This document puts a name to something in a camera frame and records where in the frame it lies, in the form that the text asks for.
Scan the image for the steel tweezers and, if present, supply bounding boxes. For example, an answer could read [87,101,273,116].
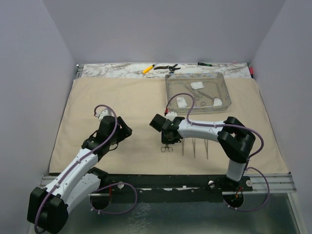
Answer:
[204,139,209,160]
[181,138,185,156]
[192,138,196,158]

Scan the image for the curved steel clamp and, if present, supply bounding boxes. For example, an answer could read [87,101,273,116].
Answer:
[160,144,173,153]

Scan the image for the beige surgical wrap cloth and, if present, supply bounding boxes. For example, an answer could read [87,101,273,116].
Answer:
[49,77,289,175]

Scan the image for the white gauze pad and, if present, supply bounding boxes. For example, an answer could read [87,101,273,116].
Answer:
[176,97,188,108]
[213,97,223,107]
[190,81,204,90]

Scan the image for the wire mesh instrument tray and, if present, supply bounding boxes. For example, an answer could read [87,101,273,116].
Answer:
[165,72,232,114]

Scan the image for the white gauze pad top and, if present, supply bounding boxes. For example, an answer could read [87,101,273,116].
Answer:
[190,81,204,90]

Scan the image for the steel forceps clamp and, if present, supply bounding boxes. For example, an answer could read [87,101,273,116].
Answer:
[184,85,203,100]

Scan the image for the steel surgical scissors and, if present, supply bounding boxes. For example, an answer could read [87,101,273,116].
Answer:
[198,91,215,100]

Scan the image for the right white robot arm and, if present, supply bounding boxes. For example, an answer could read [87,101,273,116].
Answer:
[156,117,255,191]

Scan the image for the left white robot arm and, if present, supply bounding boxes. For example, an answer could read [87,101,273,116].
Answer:
[27,116,132,234]

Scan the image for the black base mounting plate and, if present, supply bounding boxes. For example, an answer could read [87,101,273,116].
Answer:
[93,174,253,204]

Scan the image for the yellow black marker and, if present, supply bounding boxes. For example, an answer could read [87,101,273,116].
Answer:
[142,64,155,74]

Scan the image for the green black marker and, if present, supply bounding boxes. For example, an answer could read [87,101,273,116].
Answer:
[197,62,213,67]

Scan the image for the red marker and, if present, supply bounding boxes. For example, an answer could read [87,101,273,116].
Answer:
[249,67,254,78]

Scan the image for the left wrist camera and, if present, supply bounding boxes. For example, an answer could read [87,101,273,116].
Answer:
[95,109,112,122]

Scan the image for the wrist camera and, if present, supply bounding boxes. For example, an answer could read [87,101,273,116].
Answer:
[95,109,112,122]
[149,113,177,132]

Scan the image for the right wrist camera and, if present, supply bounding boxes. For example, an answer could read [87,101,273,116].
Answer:
[149,113,177,132]

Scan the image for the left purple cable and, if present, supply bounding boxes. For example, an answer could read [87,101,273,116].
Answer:
[34,104,137,234]

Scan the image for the purple cable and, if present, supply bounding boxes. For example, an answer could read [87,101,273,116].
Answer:
[34,104,137,234]
[164,94,271,212]

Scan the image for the black handled pliers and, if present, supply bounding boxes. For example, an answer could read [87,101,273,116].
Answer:
[154,64,181,74]

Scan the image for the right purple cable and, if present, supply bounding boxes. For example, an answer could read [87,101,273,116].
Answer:
[164,94,271,212]

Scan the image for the aluminium extrusion rail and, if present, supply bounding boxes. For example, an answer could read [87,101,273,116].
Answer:
[39,173,297,195]

